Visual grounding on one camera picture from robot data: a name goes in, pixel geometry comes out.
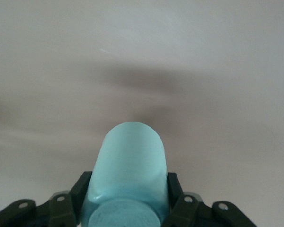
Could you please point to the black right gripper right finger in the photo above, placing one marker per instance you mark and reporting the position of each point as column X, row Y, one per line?
column 187, row 210

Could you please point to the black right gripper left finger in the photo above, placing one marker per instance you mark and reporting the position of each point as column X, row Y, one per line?
column 61, row 210

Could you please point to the mint green plastic cup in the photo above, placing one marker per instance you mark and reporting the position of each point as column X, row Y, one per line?
column 130, row 170

